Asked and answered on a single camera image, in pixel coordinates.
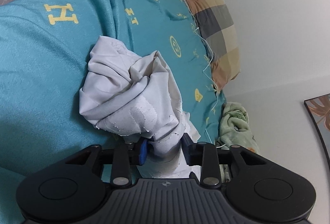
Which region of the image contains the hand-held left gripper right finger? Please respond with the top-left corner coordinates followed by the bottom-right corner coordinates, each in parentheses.
top-left (181, 134), bottom-right (267, 186)

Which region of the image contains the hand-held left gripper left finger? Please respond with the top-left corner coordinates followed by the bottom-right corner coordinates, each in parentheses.
top-left (64, 138), bottom-right (149, 186)

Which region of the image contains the white shirt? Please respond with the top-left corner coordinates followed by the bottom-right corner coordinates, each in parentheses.
top-left (79, 35), bottom-right (204, 179)

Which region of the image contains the green fleece printed blanket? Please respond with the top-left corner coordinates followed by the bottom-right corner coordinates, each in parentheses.
top-left (216, 102), bottom-right (259, 154)

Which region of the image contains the checked pillow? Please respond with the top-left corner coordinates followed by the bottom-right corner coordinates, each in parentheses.
top-left (180, 0), bottom-right (241, 92)

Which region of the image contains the teal printed bed sheet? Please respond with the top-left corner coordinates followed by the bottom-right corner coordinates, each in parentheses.
top-left (0, 0), bottom-right (227, 188)

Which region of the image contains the framed picture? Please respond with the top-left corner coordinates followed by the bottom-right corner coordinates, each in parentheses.
top-left (304, 94), bottom-right (330, 163)

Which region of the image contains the white cable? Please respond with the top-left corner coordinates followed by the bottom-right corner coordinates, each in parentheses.
top-left (194, 26), bottom-right (227, 148)

